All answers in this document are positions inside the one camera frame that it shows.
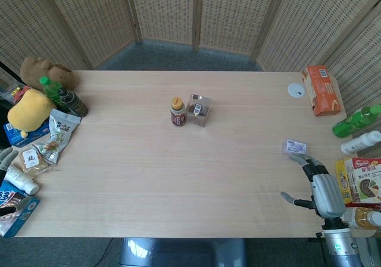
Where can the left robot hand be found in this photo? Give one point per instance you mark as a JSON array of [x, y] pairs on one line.
[[6, 161]]

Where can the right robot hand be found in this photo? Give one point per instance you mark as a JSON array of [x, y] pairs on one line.
[[326, 194]]

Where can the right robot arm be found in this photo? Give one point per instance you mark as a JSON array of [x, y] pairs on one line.
[[339, 243]]

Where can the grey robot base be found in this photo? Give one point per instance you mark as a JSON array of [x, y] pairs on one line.
[[181, 252]]

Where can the small brown drink bottle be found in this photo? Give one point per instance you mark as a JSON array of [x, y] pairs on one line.
[[178, 112]]

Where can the white lotion bottle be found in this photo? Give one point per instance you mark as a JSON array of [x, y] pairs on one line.
[[21, 180]]

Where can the small brown snack pack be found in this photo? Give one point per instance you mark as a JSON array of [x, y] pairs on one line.
[[32, 160]]

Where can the blue tissue box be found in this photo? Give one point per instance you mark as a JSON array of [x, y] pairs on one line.
[[21, 134]]

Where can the red yellow cereal box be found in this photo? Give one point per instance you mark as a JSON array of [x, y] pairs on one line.
[[361, 180]]

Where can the yellow juice bottle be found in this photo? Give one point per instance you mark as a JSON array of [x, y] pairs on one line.
[[361, 218]]

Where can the blue cookie box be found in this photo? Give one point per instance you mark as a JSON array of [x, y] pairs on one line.
[[13, 210]]

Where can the yellow plush toy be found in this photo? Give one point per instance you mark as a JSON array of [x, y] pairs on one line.
[[28, 111]]

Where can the small blue-white packet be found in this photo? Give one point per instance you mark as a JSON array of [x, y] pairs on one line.
[[294, 147]]

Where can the silver snack bag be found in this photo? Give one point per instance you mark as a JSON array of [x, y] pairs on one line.
[[58, 136]]

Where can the white drink bottle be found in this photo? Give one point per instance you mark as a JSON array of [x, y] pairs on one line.
[[360, 142]]

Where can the red snack packet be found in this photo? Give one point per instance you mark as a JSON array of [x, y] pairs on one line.
[[18, 93]]

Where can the green tea bottle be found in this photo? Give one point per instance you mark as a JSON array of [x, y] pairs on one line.
[[352, 122]]

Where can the green soda bottle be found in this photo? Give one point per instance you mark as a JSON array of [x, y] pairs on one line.
[[50, 90]]

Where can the dark glass bottle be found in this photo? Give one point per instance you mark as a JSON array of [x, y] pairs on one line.
[[73, 103]]

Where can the brown plush toy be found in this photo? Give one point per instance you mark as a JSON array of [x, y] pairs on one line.
[[44, 69]]

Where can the orange biscuit box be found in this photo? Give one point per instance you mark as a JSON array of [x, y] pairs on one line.
[[321, 91]]

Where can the white table grommet cap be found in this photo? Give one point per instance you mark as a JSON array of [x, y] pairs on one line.
[[296, 90]]

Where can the clear plastic snack box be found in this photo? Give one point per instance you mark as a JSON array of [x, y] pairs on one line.
[[199, 110]]

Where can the folding bamboo screen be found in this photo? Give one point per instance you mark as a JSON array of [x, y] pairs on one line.
[[190, 17]]

